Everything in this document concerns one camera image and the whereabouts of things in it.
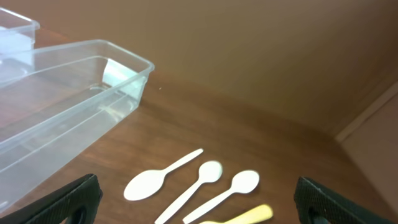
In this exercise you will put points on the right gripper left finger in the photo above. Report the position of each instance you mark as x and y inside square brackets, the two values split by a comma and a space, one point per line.
[76, 202]

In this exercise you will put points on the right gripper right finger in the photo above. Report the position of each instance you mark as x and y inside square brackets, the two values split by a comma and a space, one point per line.
[317, 204]

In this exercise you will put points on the yellow plastic spoon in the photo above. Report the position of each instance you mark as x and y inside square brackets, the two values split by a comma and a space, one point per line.
[255, 215]

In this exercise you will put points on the white spoon handle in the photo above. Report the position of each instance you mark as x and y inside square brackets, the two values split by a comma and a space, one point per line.
[149, 182]

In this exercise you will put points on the white plastic spoon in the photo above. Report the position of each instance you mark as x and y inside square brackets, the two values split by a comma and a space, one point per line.
[208, 172]
[243, 182]

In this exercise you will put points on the right clear plastic container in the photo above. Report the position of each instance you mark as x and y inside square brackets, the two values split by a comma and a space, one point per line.
[57, 101]

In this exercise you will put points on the clear plastic container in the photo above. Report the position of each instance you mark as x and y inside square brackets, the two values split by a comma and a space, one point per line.
[17, 43]
[57, 101]

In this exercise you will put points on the left clear plastic container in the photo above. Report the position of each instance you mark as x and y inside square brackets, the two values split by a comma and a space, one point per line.
[17, 43]

